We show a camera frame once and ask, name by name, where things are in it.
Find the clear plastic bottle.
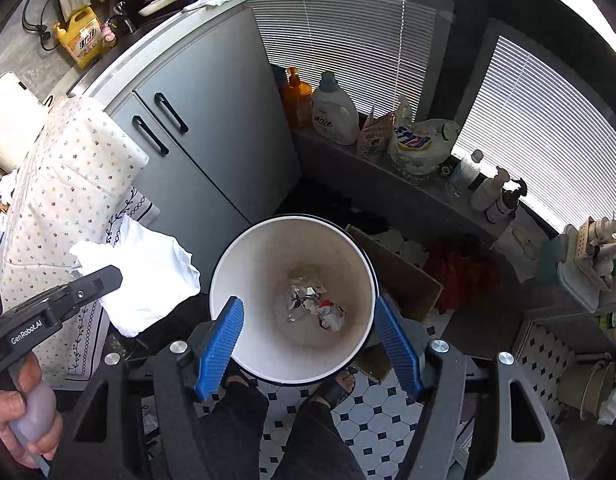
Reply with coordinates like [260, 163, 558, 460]
[445, 149, 485, 198]

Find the black left slipper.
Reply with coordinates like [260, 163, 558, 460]
[220, 375, 259, 397]

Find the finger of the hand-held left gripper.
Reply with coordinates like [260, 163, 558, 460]
[62, 266, 123, 308]

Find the person's leg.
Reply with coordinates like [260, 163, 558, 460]
[273, 400, 366, 480]
[198, 385, 271, 480]

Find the floral printed tablecloth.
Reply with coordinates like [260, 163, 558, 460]
[0, 96, 151, 386]

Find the cream air fryer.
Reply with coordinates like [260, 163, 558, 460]
[0, 72, 48, 173]

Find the white pump bottle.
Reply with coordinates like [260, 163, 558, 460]
[470, 166, 511, 212]

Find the green pot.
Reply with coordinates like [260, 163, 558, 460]
[558, 360, 616, 421]

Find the brown cardboard box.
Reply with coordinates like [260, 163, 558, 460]
[345, 225, 445, 381]

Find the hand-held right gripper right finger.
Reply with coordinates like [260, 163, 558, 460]
[373, 294, 571, 480]

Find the white laundry detergent bottle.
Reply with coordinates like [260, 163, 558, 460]
[310, 71, 361, 146]

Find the black slipper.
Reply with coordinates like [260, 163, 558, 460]
[220, 375, 259, 397]
[308, 367, 356, 408]

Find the narrow window blind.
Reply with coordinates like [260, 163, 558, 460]
[248, 0, 439, 126]

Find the wide window blind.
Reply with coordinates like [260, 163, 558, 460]
[450, 35, 616, 236]

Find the orange pump bottle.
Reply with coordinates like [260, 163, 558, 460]
[280, 67, 313, 131]

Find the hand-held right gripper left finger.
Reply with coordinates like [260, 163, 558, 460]
[48, 296, 246, 480]

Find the black power cable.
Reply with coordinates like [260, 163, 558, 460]
[22, 0, 61, 52]

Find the person's right leg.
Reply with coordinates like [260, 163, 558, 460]
[273, 400, 366, 480]

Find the pink printed pouch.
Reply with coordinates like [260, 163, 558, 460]
[357, 105, 396, 161]

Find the red cloth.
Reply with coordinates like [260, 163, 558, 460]
[423, 237, 504, 311]

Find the yellow dish soap bottle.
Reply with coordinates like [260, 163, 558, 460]
[54, 6, 117, 70]

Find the white round waste bin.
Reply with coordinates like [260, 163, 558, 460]
[209, 215, 377, 386]

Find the grey kitchen cabinet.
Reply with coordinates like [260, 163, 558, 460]
[70, 5, 303, 226]

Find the black right slipper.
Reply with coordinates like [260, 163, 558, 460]
[308, 367, 356, 408]

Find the dark pump bottle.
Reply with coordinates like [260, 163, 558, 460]
[485, 179, 529, 226]

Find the person's left leg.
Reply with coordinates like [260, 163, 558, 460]
[198, 385, 271, 480]

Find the white printed refill bag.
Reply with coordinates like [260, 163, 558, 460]
[388, 97, 461, 183]

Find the white tissue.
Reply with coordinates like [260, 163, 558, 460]
[70, 217, 203, 338]

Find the person's left hand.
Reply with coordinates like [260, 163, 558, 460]
[0, 352, 64, 470]

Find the pile of crumpled scraps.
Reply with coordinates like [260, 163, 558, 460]
[287, 272, 347, 332]

